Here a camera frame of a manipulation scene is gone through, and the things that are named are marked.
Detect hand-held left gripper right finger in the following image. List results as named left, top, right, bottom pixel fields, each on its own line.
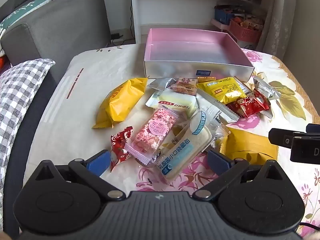
left=192, top=149, right=284, bottom=202

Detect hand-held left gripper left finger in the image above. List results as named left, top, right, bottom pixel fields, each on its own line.
left=35, top=149, right=126, bottom=202

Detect small red candy packet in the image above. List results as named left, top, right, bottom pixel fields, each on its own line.
left=110, top=126, right=134, bottom=172

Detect wide gold foil packet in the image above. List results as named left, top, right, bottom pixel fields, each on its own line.
left=220, top=127, right=279, bottom=165

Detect clear bread packet blue label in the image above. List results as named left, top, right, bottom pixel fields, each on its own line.
left=150, top=110, right=232, bottom=183

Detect red and white candy packet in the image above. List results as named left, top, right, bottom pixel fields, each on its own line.
left=226, top=89, right=273, bottom=119

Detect white nut print packet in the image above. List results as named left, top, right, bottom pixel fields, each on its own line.
left=253, top=76, right=282, bottom=100

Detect pink snack bar packet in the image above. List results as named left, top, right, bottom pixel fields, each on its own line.
left=124, top=107, right=180, bottom=166

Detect large yellow snack packet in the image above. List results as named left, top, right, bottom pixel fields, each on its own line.
left=92, top=77, right=148, bottom=130

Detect yellow packet with white label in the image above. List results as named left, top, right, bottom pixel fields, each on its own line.
left=196, top=77, right=252, bottom=105

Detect pale yellow cake packet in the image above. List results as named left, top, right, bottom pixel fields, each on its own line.
left=146, top=90, right=200, bottom=119

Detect clear biscuit packet red label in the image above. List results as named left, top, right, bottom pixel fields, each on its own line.
left=170, top=77, right=198, bottom=96

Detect silver foil packet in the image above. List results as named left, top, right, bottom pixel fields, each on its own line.
left=147, top=77, right=180, bottom=92

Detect pink and silver cardboard box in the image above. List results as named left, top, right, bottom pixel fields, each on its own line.
left=144, top=28, right=255, bottom=82

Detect grey checkered pillow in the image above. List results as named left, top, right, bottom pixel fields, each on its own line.
left=0, top=58, right=56, bottom=165

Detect large pink plastic basket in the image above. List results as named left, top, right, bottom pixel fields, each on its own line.
left=229, top=19, right=263, bottom=43

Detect pale curtain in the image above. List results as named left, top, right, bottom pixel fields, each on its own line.
left=255, top=0, right=320, bottom=63

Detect low pink rack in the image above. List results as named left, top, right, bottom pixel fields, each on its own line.
left=211, top=18, right=232, bottom=32

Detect blue cardboard box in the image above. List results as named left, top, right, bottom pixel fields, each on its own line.
left=214, top=6, right=235, bottom=25

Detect grey sofa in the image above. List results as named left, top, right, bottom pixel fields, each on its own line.
left=0, top=0, right=112, bottom=90

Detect white bookshelf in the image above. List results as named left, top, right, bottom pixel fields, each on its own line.
left=130, top=0, right=275, bottom=44

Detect teal cushion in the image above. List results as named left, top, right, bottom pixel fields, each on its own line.
left=0, top=0, right=55, bottom=30

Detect black cable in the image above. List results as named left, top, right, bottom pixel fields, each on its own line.
left=128, top=0, right=133, bottom=40

